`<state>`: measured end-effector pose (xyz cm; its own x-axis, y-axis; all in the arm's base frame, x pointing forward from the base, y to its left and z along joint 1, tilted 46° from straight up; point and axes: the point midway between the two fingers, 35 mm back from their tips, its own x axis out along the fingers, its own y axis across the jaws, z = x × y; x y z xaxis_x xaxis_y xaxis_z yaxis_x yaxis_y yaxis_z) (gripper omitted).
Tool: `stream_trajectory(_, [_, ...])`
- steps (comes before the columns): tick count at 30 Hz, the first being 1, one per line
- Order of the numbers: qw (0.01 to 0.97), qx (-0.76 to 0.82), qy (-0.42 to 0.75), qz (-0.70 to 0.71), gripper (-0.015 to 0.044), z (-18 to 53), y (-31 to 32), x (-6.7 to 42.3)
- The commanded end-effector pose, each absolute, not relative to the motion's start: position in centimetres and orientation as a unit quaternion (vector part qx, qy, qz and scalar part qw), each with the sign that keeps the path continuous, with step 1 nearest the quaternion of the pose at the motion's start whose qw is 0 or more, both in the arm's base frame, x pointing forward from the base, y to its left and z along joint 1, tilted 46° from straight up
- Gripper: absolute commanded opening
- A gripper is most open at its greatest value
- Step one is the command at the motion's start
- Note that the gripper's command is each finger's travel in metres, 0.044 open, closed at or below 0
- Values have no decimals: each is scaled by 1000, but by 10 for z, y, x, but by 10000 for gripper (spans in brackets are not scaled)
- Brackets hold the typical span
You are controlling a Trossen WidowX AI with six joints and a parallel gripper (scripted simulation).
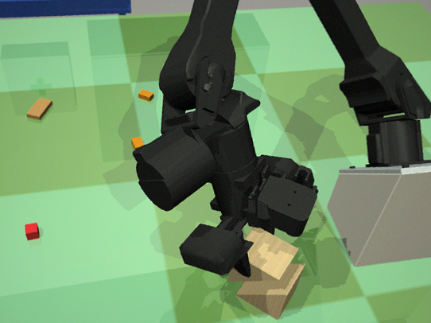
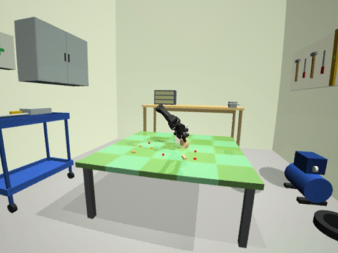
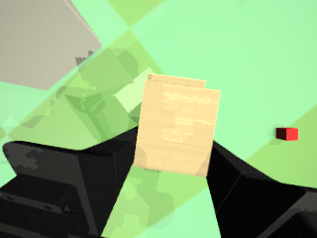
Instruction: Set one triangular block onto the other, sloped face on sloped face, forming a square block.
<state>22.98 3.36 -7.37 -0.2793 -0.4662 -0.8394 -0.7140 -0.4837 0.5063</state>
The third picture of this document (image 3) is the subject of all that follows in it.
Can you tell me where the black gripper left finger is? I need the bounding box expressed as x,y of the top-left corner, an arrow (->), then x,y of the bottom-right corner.
2,125 -> 139,236

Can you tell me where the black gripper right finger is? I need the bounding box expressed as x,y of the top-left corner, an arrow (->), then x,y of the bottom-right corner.
206,140 -> 317,238

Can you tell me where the small red block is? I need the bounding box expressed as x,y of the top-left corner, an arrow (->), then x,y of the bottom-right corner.
276,128 -> 298,141

